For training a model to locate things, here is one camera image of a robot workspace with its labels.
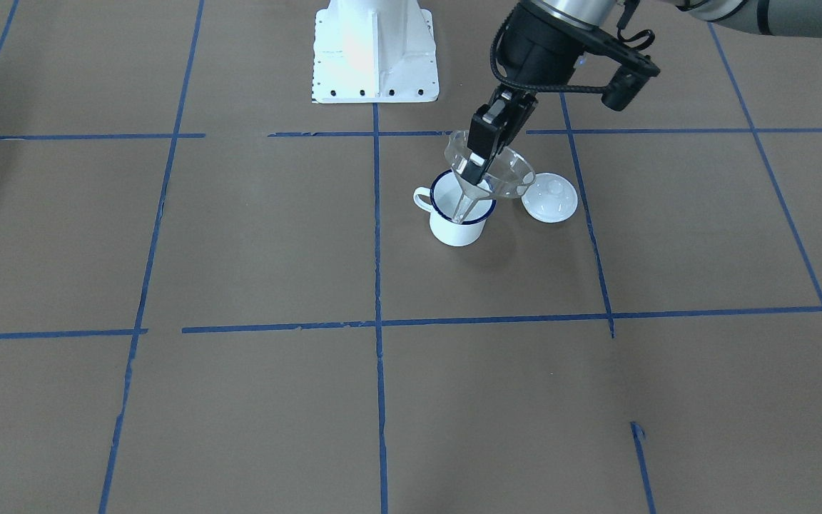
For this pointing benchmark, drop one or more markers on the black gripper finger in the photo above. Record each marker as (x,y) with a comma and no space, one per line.
(517,107)
(492,128)

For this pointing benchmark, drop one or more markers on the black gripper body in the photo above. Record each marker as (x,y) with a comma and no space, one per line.
(541,58)

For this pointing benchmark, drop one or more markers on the clear glass funnel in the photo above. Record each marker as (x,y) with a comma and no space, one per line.
(507,177)

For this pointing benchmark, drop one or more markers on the white enamel mug lid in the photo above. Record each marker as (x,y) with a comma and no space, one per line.
(551,198)

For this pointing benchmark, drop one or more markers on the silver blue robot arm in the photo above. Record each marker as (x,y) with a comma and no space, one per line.
(790,19)

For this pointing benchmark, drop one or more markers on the white enamel mug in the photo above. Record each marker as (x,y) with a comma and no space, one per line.
(440,201)

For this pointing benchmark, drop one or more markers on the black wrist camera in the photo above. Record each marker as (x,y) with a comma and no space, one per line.
(628,80)

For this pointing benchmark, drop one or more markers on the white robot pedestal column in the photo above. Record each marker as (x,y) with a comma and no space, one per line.
(374,51)

